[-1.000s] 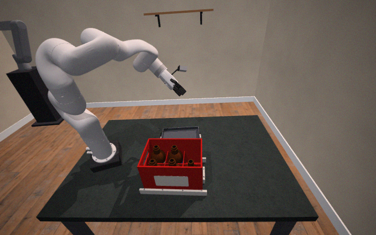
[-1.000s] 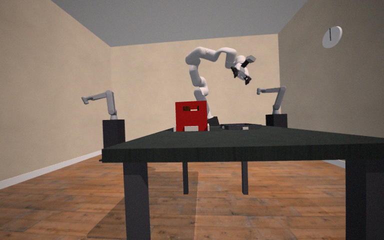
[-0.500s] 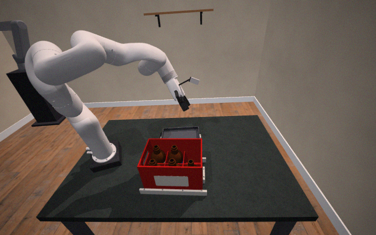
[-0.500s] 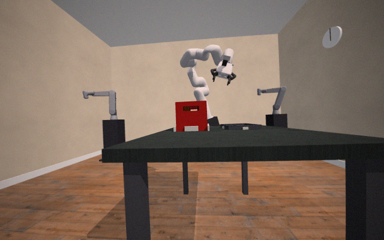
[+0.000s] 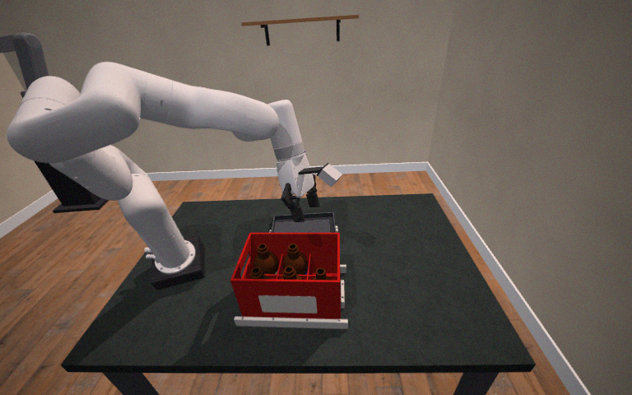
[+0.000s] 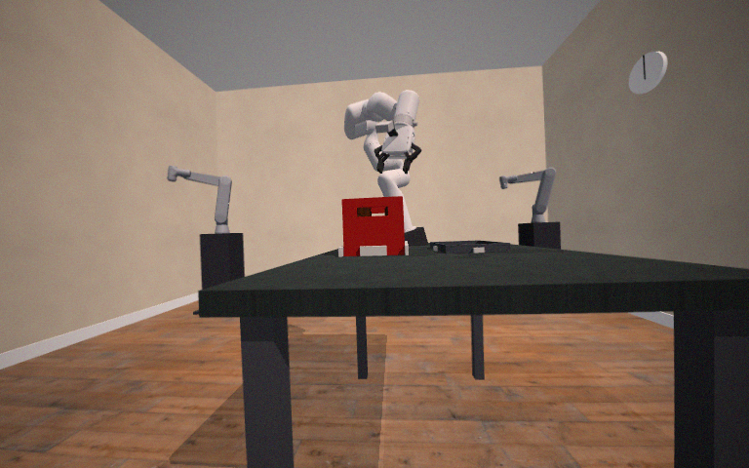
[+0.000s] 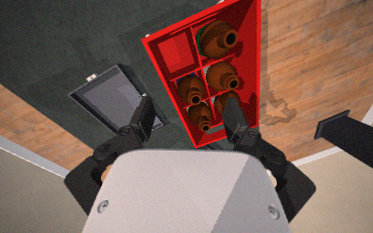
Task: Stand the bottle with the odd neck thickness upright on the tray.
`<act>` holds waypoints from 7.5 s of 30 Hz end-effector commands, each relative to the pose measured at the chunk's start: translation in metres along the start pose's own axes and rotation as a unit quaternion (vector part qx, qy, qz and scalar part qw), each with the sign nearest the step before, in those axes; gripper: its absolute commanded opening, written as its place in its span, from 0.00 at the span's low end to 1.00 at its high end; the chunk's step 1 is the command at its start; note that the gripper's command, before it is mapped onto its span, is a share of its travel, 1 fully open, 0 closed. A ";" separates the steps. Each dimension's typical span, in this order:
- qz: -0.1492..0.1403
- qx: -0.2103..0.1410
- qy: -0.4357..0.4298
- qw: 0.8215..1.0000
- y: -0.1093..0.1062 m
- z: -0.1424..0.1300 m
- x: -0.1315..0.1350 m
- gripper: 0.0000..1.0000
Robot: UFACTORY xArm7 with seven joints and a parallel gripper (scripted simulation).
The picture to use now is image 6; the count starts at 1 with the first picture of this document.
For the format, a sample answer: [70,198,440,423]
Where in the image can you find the red divided crate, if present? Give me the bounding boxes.
[341,196,405,256]

